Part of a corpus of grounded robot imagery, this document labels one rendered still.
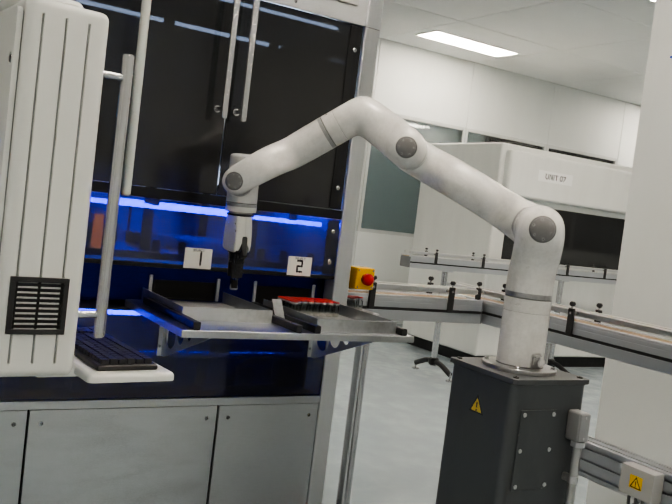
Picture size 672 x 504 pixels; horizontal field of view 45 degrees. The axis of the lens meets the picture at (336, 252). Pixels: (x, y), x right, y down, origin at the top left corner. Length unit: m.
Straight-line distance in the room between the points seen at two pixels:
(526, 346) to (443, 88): 6.75
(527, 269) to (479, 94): 7.00
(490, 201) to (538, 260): 0.19
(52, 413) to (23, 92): 1.00
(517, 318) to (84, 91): 1.16
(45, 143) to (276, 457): 1.37
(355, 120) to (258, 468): 1.16
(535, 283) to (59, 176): 1.16
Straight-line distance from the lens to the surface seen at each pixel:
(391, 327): 2.30
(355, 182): 2.63
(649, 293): 3.44
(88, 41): 1.74
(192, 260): 2.39
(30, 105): 1.70
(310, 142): 2.13
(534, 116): 9.56
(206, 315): 2.15
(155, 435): 2.47
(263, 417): 2.60
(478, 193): 2.09
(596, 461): 2.85
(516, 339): 2.11
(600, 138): 10.35
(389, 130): 2.07
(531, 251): 2.05
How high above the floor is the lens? 1.21
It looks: 3 degrees down
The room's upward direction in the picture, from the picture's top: 7 degrees clockwise
